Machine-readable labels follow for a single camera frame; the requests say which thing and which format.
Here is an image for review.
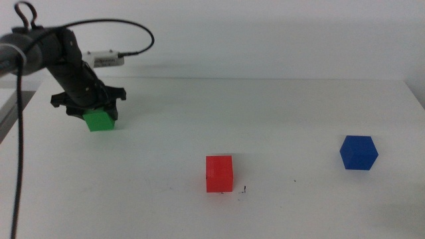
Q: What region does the red cube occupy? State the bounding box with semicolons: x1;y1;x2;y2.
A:
205;155;234;194

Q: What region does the thin looped cable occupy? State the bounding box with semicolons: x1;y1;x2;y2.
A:
13;1;39;31

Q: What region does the green cube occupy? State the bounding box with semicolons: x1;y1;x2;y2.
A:
82;107;116;132

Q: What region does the blue cube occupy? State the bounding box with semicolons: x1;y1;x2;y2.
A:
339;135;379;171

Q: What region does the black braided cable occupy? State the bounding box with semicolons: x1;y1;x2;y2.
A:
9;18;156;239

